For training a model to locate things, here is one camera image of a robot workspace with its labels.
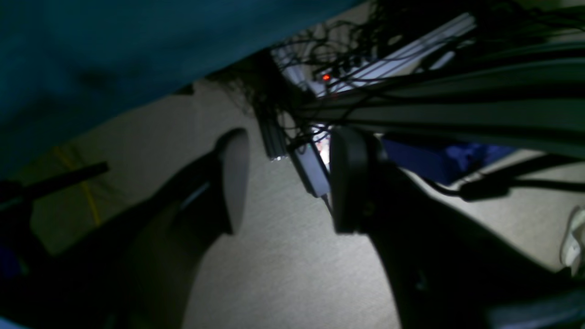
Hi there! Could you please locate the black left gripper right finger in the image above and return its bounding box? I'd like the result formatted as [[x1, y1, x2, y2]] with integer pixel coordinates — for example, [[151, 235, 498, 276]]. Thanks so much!
[[330, 127, 584, 329]]

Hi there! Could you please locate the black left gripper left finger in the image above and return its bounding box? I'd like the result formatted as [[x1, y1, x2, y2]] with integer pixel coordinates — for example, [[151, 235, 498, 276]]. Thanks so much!
[[1, 128, 250, 329]]

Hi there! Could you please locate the white sneaker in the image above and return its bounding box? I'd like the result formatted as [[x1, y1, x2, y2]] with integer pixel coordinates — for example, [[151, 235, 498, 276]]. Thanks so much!
[[559, 206, 585, 278]]

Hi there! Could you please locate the black box with name sticker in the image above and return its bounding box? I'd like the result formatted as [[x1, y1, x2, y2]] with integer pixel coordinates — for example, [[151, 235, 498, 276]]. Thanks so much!
[[287, 140, 331, 198]]

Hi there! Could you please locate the teal table cloth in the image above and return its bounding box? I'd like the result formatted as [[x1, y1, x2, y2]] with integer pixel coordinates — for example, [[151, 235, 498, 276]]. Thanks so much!
[[0, 0, 359, 178]]

